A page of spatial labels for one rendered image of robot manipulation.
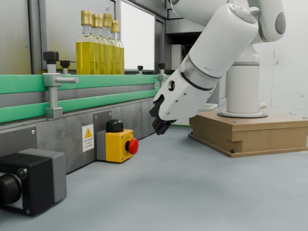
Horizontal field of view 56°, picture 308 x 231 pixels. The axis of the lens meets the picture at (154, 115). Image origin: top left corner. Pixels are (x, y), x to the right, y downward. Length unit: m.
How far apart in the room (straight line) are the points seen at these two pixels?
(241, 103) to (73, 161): 0.52
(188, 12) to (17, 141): 0.36
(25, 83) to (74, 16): 0.60
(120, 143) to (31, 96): 0.23
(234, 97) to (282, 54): 3.76
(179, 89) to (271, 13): 0.43
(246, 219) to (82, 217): 0.25
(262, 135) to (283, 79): 3.83
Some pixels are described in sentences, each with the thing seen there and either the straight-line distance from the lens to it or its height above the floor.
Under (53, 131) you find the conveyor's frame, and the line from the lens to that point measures 0.61.
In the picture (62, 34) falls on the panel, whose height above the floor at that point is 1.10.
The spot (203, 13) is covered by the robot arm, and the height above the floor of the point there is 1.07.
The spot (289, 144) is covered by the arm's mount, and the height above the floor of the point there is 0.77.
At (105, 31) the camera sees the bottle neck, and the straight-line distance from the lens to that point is 1.06.
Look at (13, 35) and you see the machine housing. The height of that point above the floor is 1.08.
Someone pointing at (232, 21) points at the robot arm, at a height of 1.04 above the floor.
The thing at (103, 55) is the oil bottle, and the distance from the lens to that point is 0.99.
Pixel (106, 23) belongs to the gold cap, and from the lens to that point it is 1.06.
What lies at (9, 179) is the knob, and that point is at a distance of 0.48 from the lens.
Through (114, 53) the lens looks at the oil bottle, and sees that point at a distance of 1.05.
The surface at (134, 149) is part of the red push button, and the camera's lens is 0.71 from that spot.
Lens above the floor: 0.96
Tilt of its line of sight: 8 degrees down
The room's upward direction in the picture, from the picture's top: straight up
